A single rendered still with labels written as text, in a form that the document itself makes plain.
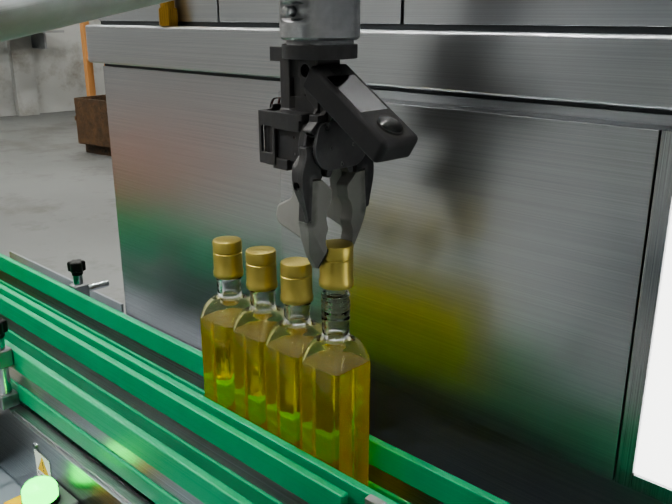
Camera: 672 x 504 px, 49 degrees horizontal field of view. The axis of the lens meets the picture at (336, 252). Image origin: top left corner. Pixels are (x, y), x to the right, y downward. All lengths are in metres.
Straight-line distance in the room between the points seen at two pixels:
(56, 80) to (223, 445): 11.39
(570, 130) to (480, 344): 0.25
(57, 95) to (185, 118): 11.03
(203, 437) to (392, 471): 0.23
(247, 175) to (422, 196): 0.33
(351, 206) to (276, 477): 0.30
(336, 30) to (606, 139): 0.26
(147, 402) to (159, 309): 0.36
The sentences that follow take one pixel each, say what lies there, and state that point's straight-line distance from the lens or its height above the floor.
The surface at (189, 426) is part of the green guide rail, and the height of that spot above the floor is 0.94.
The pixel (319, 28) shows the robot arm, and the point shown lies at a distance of 0.68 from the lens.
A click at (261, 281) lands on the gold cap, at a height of 1.13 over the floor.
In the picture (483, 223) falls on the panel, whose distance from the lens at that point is 0.77.
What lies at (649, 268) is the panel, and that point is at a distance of 0.70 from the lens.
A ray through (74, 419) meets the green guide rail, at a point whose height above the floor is 0.92.
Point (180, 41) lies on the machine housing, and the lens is 1.11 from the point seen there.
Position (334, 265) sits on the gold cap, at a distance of 0.72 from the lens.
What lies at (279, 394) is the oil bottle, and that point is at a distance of 0.83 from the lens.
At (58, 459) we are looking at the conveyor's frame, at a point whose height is 0.86.
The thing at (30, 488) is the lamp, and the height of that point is 0.85.
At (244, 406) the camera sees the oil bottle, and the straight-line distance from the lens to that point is 0.89.
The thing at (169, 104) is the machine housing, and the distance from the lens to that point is 1.18.
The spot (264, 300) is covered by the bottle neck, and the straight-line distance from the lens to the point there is 0.83.
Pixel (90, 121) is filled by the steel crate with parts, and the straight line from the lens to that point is 8.17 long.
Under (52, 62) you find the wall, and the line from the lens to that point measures 12.13.
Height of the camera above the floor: 1.41
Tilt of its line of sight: 18 degrees down
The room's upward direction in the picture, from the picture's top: straight up
